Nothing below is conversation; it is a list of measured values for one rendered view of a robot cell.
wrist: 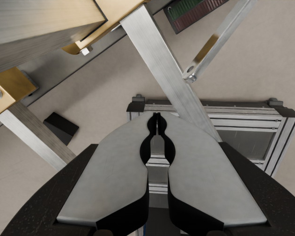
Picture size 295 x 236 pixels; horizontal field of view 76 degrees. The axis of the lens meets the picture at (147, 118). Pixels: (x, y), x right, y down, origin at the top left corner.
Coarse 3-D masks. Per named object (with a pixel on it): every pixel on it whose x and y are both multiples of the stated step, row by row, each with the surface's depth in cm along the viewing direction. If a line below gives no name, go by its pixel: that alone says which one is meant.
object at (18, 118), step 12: (12, 108) 29; (24, 108) 31; (0, 120) 30; (12, 120) 30; (24, 120) 30; (36, 120) 32; (24, 132) 31; (36, 132) 31; (48, 132) 33; (36, 144) 32; (48, 144) 32; (60, 144) 34; (48, 156) 33; (60, 156) 33; (72, 156) 35; (60, 168) 34
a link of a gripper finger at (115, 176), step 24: (144, 120) 11; (120, 144) 9; (144, 144) 9; (96, 168) 8; (120, 168) 8; (144, 168) 7; (72, 192) 7; (96, 192) 7; (120, 192) 6; (144, 192) 6; (72, 216) 6; (96, 216) 6; (120, 216) 6; (144, 216) 7
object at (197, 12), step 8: (208, 0) 30; (216, 0) 30; (224, 0) 29; (200, 8) 30; (208, 8) 30; (184, 16) 31; (192, 16) 31; (200, 16) 31; (176, 24) 32; (184, 24) 32
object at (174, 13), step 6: (186, 0) 30; (192, 0) 30; (198, 0) 30; (174, 6) 30; (180, 6) 30; (186, 6) 30; (192, 6) 30; (168, 12) 31; (174, 12) 31; (180, 12) 31; (174, 18) 31
